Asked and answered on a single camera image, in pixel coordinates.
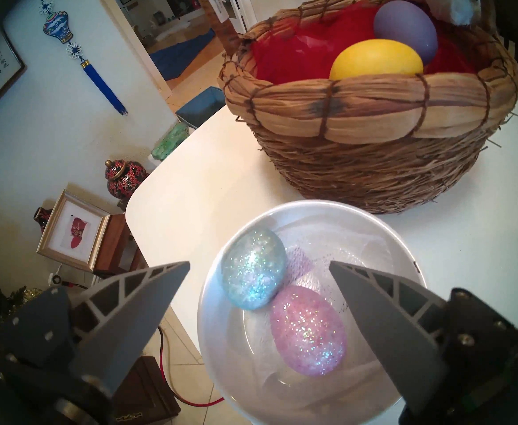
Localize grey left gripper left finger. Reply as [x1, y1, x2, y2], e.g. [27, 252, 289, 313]
[0, 261, 191, 394]

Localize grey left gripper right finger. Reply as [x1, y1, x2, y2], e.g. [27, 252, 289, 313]
[330, 260, 518, 416]

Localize pink glitter easter egg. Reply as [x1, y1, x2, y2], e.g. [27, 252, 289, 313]
[270, 286, 347, 377]

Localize blue glitter easter egg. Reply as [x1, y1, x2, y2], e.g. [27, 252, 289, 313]
[220, 228, 287, 311]

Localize wicker basket with handle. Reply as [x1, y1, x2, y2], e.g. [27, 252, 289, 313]
[196, 0, 518, 215]

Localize yellow easter egg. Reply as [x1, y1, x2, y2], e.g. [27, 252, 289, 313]
[330, 39, 424, 80]

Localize red fabric basket lining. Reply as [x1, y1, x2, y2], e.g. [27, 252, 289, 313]
[252, 1, 476, 85]

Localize purple easter egg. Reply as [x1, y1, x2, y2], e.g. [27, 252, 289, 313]
[373, 0, 439, 66]

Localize white plush bunny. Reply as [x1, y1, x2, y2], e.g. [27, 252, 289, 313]
[394, 0, 481, 26]

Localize white paper tag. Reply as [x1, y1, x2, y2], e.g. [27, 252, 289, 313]
[202, 0, 228, 24]

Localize dark wooden side table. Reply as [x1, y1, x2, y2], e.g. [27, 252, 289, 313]
[113, 355, 182, 425]

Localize brown wooden low table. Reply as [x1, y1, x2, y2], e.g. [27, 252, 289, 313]
[94, 213, 148, 275]

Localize small framed red picture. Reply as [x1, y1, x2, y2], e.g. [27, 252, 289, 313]
[36, 189, 111, 272]

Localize green garland with gold tinsel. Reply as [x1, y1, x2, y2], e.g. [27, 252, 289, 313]
[0, 267, 42, 325]

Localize small black vase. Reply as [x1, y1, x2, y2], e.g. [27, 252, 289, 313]
[33, 206, 54, 234]

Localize white round bowl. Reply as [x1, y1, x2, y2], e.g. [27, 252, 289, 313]
[197, 200, 427, 425]

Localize red ceramic lidded jar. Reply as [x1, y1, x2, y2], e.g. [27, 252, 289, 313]
[105, 159, 148, 200]

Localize green jade stone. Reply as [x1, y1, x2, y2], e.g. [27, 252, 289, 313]
[152, 122, 190, 161]

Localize blue fabric storage bin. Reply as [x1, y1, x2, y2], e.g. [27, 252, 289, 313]
[176, 86, 226, 129]

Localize blue floor rug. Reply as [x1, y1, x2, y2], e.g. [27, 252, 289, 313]
[150, 29, 216, 81]

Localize blue vase hanging with tassel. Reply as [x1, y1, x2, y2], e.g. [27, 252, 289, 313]
[29, 0, 129, 116]

